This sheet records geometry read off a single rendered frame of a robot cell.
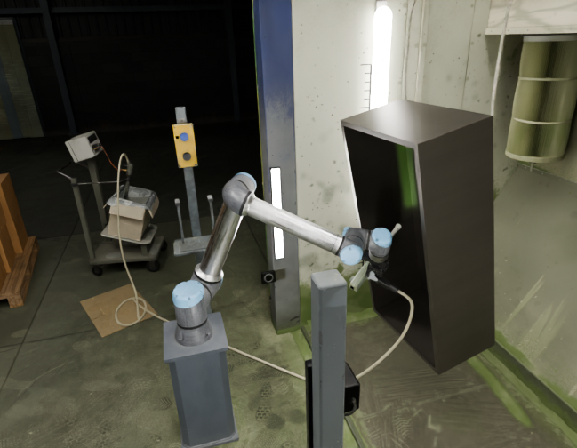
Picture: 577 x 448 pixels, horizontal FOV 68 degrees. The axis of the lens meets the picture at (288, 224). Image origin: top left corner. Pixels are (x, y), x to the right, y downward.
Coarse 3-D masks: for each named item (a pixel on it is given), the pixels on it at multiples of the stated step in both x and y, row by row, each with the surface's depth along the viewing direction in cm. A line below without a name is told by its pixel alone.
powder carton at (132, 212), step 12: (120, 192) 399; (132, 192) 413; (144, 192) 413; (108, 204) 373; (120, 204) 375; (132, 204) 377; (144, 204) 380; (156, 204) 409; (120, 216) 382; (132, 216) 377; (144, 216) 384; (108, 228) 386; (120, 228) 387; (132, 228) 388; (144, 228) 401
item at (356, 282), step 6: (396, 228) 233; (366, 264) 219; (360, 270) 216; (354, 276) 216; (360, 276) 214; (378, 276) 215; (354, 282) 212; (360, 282) 212; (378, 282) 214; (384, 282) 213; (390, 282) 213; (354, 288) 213; (390, 288) 212; (396, 288) 211
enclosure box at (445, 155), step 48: (384, 144) 221; (432, 144) 158; (480, 144) 166; (384, 192) 232; (432, 192) 166; (480, 192) 175; (432, 240) 175; (480, 240) 186; (384, 288) 258; (432, 288) 185; (480, 288) 197; (432, 336) 200; (480, 336) 210
